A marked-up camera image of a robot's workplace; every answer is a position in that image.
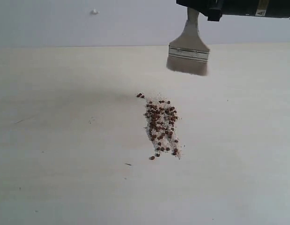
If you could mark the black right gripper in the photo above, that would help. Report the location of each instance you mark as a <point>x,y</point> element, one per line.
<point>215,9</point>

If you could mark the white wide paint brush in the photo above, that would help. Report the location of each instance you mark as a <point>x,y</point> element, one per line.
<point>188,53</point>

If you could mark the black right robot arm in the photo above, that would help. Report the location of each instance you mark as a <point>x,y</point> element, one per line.
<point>272,9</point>

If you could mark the pile of white grains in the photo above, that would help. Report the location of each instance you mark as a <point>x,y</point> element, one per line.
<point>161,124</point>

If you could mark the white wall knob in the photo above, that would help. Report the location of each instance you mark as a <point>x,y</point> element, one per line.
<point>94,12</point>

